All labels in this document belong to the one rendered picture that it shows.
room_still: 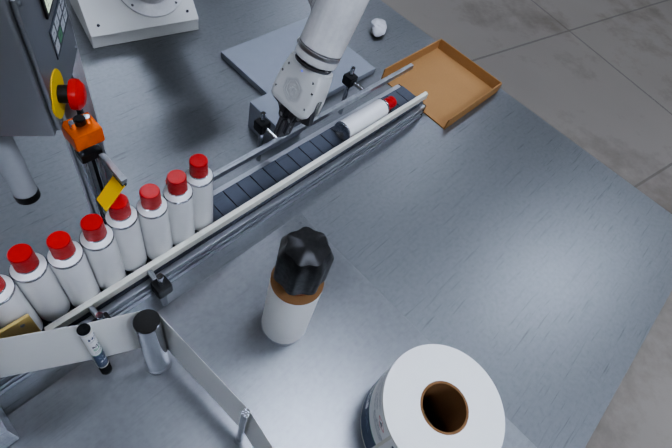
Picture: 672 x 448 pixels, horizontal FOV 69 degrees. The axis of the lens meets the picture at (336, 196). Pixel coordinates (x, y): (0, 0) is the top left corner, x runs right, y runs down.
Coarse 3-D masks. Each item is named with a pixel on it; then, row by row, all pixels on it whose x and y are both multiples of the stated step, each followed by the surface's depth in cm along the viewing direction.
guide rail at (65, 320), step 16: (400, 112) 132; (368, 128) 125; (352, 144) 123; (320, 160) 115; (288, 176) 111; (272, 192) 108; (240, 208) 103; (224, 224) 101; (192, 240) 96; (160, 256) 93; (176, 256) 96; (144, 272) 91; (112, 288) 88; (96, 304) 86; (64, 320) 83
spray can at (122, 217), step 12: (120, 204) 79; (108, 216) 81; (120, 216) 80; (132, 216) 82; (120, 228) 81; (132, 228) 83; (120, 240) 84; (132, 240) 85; (120, 252) 88; (132, 252) 88; (144, 252) 92; (132, 264) 91; (144, 264) 94
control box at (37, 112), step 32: (0, 0) 45; (32, 0) 50; (0, 32) 47; (32, 32) 50; (0, 64) 50; (32, 64) 52; (64, 64) 62; (0, 96) 53; (32, 96) 54; (0, 128) 57; (32, 128) 58
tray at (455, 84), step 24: (432, 48) 164; (384, 72) 149; (408, 72) 156; (432, 72) 158; (456, 72) 161; (480, 72) 160; (432, 96) 151; (456, 96) 153; (480, 96) 156; (456, 120) 146
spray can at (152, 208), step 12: (144, 192) 81; (156, 192) 81; (144, 204) 82; (156, 204) 82; (144, 216) 83; (156, 216) 84; (168, 216) 87; (144, 228) 87; (156, 228) 86; (168, 228) 90; (144, 240) 91; (156, 240) 89; (168, 240) 92; (156, 252) 93
